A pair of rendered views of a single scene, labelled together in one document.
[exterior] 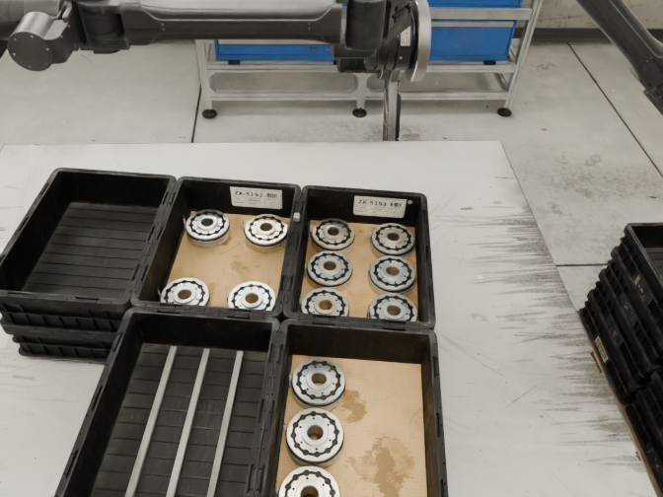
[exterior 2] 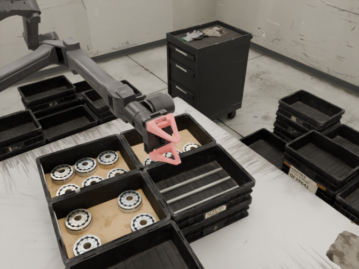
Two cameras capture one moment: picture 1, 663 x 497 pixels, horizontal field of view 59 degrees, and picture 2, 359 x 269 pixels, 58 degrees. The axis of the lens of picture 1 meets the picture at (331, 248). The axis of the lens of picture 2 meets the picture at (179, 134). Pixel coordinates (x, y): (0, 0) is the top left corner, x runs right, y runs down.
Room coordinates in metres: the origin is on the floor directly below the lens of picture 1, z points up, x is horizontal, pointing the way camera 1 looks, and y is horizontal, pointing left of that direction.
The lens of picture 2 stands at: (1.05, 1.07, 1.91)
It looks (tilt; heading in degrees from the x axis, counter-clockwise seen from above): 37 degrees down; 240
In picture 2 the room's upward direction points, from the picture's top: straight up
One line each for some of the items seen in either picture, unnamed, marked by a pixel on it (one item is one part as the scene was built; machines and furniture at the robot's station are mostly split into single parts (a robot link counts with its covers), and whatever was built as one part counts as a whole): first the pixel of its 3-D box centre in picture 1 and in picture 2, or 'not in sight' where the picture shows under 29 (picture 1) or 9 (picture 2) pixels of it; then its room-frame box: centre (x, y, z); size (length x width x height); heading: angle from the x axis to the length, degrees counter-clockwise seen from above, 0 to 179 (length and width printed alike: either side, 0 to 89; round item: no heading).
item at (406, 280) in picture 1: (393, 272); (85, 164); (0.88, -0.14, 0.86); 0.10 x 0.10 x 0.01
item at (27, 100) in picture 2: not in sight; (52, 110); (0.84, -1.53, 0.37); 0.40 x 0.30 x 0.45; 6
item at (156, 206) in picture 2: (226, 257); (110, 220); (0.89, 0.23, 0.87); 0.40 x 0.30 x 0.11; 179
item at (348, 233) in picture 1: (332, 233); (68, 192); (0.99, 0.00, 0.86); 0.10 x 0.10 x 0.01
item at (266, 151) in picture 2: not in sight; (267, 158); (-0.46, -0.22, 0.26); 0.40 x 0.30 x 0.23; 96
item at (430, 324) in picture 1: (361, 251); (87, 165); (0.88, -0.07, 0.92); 0.40 x 0.30 x 0.02; 179
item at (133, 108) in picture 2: (47, 20); (139, 114); (0.80, 0.42, 1.45); 0.07 x 0.07 x 0.06; 6
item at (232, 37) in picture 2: not in sight; (205, 79); (-0.55, -1.23, 0.45); 0.60 x 0.45 x 0.90; 6
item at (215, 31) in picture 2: not in sight; (215, 30); (-0.66, -1.29, 0.88); 0.29 x 0.22 x 0.03; 6
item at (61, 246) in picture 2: (224, 242); (108, 212); (0.89, 0.23, 0.92); 0.40 x 0.30 x 0.02; 179
